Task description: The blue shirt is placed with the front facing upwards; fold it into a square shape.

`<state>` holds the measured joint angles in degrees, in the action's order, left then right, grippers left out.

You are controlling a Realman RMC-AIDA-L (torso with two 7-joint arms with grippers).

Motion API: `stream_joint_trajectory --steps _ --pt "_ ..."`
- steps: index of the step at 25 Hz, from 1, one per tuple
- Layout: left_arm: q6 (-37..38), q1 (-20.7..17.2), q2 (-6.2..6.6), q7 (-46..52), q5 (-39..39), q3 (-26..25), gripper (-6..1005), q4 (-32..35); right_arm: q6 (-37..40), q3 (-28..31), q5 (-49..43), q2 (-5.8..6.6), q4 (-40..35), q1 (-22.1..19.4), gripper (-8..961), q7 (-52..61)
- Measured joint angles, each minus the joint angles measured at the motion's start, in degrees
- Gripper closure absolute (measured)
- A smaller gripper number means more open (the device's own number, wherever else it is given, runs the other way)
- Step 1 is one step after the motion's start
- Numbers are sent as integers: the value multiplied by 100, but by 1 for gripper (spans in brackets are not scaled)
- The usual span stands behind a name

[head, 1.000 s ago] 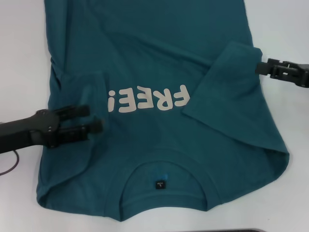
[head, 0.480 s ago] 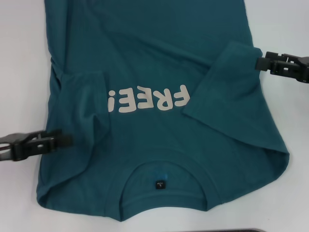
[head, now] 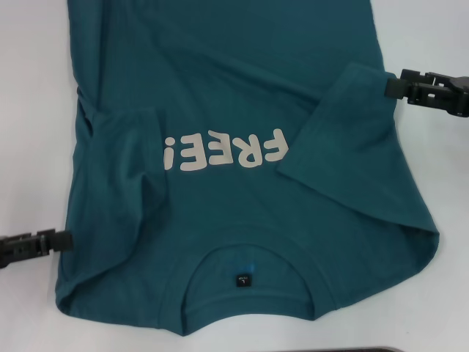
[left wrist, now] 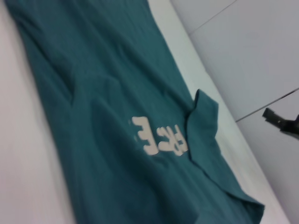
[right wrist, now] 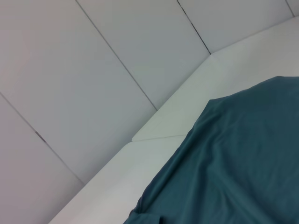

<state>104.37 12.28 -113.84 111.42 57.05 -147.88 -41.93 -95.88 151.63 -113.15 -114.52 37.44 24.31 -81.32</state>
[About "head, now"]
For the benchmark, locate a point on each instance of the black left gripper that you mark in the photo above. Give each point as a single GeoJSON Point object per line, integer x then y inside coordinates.
{"type": "Point", "coordinates": [18, 251]}

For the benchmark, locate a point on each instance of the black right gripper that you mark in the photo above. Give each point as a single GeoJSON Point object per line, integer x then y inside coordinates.
{"type": "Point", "coordinates": [459, 93]}

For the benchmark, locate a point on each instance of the teal T-shirt with beige print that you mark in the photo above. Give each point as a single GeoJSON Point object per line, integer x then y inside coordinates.
{"type": "Point", "coordinates": [220, 73]}

